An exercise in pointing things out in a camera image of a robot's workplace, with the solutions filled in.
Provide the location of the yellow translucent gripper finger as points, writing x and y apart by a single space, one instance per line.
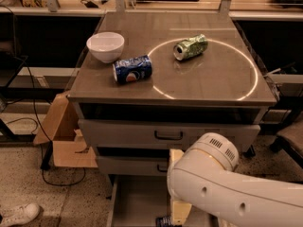
174 156
179 211

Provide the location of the blue RXBAR snack bar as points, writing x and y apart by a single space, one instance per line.
163 222

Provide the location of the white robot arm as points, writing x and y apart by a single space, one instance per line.
203 176

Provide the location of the grey open bottom drawer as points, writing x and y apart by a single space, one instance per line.
138 201

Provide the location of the grey middle drawer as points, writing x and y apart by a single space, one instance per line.
133 166

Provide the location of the grey drawer cabinet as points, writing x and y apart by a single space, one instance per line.
223 85

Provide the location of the grey top drawer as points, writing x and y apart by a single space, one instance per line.
161 135

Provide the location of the blue crushed Pepsi can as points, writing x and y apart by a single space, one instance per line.
133 69

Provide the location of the brown cardboard box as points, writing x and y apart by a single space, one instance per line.
62 135

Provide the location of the green crushed soda can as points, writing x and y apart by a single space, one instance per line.
190 47

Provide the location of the black office chair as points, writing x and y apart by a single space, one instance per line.
290 139

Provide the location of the white ceramic bowl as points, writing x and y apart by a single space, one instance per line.
106 46

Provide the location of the white sneaker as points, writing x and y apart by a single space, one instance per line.
19 215

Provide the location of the dark side desk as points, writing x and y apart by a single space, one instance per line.
9 68

